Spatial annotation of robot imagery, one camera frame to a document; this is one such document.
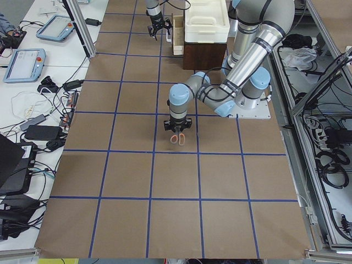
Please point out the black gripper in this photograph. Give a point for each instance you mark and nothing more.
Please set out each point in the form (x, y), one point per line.
(155, 21)
(177, 122)

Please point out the white drawer handle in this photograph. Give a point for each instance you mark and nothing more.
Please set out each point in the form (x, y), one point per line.
(169, 35)

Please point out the orange grey scissors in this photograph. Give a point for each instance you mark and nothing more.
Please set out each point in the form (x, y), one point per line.
(178, 137)

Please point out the brown wooden drawer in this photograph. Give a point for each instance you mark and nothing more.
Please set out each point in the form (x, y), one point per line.
(178, 35)

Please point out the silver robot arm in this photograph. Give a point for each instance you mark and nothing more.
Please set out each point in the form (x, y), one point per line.
(261, 25)
(153, 10)

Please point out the dark brown wooden cabinet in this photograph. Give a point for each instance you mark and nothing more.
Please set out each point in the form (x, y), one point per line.
(203, 56)

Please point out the cream plastic tray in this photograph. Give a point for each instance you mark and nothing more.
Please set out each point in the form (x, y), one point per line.
(206, 22)

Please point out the upper blue teach pendant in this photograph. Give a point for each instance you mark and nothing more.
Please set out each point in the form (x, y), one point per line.
(57, 29)

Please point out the blue teach pendant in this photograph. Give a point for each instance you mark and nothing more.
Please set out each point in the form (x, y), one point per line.
(25, 65)
(57, 29)

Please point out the white crumpled cloth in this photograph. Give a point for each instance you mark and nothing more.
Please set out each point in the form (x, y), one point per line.
(300, 58)

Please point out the lower blue teach pendant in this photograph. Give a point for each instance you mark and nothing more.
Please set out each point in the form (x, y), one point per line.
(25, 65)

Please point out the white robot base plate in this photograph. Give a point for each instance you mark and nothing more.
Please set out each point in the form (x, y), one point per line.
(253, 110)

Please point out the aluminium frame post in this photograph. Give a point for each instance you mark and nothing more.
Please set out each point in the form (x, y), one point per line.
(76, 16)

